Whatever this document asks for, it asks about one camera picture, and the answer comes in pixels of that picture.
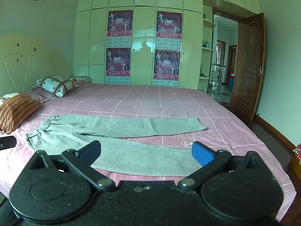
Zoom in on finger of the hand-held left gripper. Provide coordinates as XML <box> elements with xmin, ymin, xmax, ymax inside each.
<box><xmin>0</xmin><ymin>136</ymin><xmax>17</xmax><ymax>150</ymax></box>

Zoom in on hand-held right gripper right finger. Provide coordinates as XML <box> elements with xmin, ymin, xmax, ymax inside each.
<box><xmin>178</xmin><ymin>142</ymin><xmax>270</xmax><ymax>190</ymax></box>

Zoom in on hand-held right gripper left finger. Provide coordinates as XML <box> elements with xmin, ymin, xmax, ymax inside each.
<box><xmin>30</xmin><ymin>140</ymin><xmax>116</xmax><ymax>192</ymax></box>

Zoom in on grey pants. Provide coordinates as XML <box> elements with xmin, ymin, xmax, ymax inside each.
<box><xmin>25</xmin><ymin>114</ymin><xmax>207</xmax><ymax>177</ymax></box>

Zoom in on orange striped pillow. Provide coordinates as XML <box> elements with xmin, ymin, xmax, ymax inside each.
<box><xmin>0</xmin><ymin>94</ymin><xmax>41</xmax><ymax>134</ymax></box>

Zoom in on white black patterned pillow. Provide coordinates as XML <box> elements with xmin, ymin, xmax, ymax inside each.
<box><xmin>0</xmin><ymin>92</ymin><xmax>20</xmax><ymax>105</ymax></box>

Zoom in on pink pillow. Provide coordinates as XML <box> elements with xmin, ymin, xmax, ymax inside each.
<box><xmin>28</xmin><ymin>87</ymin><xmax>62</xmax><ymax>104</ymax></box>

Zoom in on pink checked bed sheet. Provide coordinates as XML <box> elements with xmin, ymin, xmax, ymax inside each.
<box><xmin>0</xmin><ymin>82</ymin><xmax>297</xmax><ymax>222</ymax></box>

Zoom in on stack of books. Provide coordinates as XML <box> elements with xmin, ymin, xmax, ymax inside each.
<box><xmin>71</xmin><ymin>75</ymin><xmax>92</xmax><ymax>83</ymax></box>

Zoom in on teal patterned pillow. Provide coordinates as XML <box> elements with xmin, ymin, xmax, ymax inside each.
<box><xmin>35</xmin><ymin>75</ymin><xmax>79</xmax><ymax>98</ymax></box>

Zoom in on cream bed headboard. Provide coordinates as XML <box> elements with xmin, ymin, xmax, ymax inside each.
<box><xmin>0</xmin><ymin>33</ymin><xmax>71</xmax><ymax>97</ymax></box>

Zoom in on brown wooden door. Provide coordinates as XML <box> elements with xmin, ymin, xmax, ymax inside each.
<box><xmin>229</xmin><ymin>12</ymin><xmax>266</xmax><ymax>121</ymax></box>

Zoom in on cream glossy wardrobe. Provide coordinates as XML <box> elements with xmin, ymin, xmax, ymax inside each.
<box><xmin>73</xmin><ymin>0</ymin><xmax>261</xmax><ymax>93</ymax></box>

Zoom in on wall poster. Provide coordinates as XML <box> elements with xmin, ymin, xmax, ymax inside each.
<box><xmin>105</xmin><ymin>47</ymin><xmax>131</xmax><ymax>85</ymax></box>
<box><xmin>156</xmin><ymin>11</ymin><xmax>183</xmax><ymax>50</ymax></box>
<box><xmin>107</xmin><ymin>10</ymin><xmax>134</xmax><ymax>48</ymax></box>
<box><xmin>153</xmin><ymin>49</ymin><xmax>181</xmax><ymax>87</ymax></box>

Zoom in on wooden door frame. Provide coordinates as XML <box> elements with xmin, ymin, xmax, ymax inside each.
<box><xmin>203</xmin><ymin>0</ymin><xmax>250</xmax><ymax>23</ymax></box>

